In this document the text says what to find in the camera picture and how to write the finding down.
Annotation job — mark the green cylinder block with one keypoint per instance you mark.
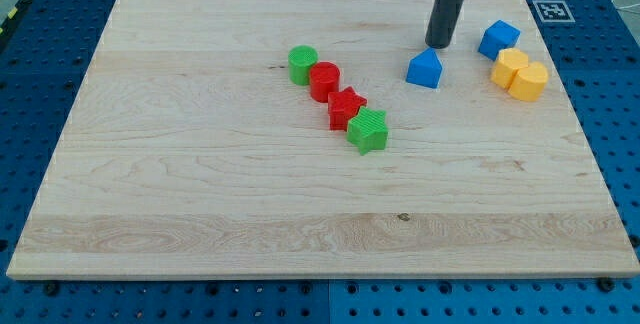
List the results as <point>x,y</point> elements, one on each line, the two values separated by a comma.
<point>300,60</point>

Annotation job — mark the red cylinder block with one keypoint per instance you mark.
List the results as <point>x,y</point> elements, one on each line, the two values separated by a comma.
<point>324,78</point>

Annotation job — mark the yellow black hazard tape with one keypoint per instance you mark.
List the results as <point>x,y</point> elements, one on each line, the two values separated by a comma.
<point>14,16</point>

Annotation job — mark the wooden board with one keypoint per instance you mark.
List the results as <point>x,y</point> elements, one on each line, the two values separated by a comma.
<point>189,154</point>

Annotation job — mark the yellow heart block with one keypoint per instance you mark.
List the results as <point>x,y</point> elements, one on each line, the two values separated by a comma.
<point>529,82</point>

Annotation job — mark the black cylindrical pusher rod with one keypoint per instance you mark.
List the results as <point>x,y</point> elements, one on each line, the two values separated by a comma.
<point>442,23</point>

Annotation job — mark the green star block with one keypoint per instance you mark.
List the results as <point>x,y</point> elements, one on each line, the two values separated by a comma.
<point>368,130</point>

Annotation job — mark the yellow hexagon block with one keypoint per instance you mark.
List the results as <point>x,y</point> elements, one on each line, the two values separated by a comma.
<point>508,62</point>

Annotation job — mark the blue cube block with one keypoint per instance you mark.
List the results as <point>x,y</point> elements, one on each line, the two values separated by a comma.
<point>500,35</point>

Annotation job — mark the blue triangle block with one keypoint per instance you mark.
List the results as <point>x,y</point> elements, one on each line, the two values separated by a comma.
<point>425,69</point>

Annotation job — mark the fiducial marker tag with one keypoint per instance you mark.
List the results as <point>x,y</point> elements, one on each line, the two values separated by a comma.
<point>553,11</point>

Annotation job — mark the red star block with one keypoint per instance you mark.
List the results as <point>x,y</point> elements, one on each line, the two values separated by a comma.
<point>342,106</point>

